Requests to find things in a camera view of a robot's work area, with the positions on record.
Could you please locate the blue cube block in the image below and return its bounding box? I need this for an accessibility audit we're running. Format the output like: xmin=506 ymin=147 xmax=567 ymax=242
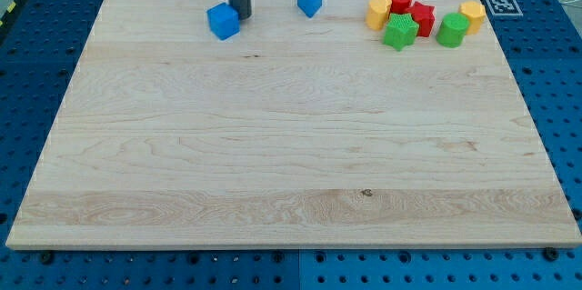
xmin=206 ymin=3 xmax=240 ymax=40

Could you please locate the yellow heart block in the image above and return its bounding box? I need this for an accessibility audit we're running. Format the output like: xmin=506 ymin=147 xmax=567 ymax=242
xmin=365 ymin=0 xmax=392 ymax=31

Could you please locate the green star block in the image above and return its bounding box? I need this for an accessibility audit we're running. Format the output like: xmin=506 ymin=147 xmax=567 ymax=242
xmin=383 ymin=13 xmax=419 ymax=51

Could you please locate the light wooden board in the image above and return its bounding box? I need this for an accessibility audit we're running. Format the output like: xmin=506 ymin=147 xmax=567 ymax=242
xmin=6 ymin=0 xmax=581 ymax=250

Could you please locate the red star block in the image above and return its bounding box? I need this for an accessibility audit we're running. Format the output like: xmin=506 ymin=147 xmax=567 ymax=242
xmin=405 ymin=1 xmax=435 ymax=37

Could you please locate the green cylinder block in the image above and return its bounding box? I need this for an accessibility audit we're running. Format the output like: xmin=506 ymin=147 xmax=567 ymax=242
xmin=436 ymin=13 xmax=470 ymax=48

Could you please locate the yellow hexagon block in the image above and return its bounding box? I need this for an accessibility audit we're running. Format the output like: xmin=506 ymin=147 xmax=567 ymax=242
xmin=458 ymin=1 xmax=487 ymax=35

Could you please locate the white fiducial marker tag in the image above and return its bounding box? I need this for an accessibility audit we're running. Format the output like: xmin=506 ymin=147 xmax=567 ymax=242
xmin=485 ymin=0 xmax=523 ymax=16

